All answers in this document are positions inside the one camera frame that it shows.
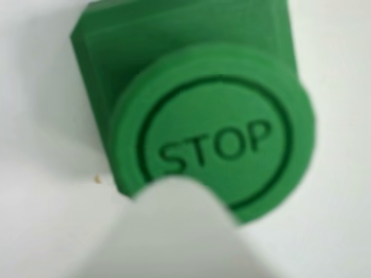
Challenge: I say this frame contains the green stop push button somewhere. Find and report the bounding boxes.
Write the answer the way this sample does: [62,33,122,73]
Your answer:
[69,0,317,225]

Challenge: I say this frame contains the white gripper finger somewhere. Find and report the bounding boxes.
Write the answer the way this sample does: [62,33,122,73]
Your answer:
[83,175,290,278]

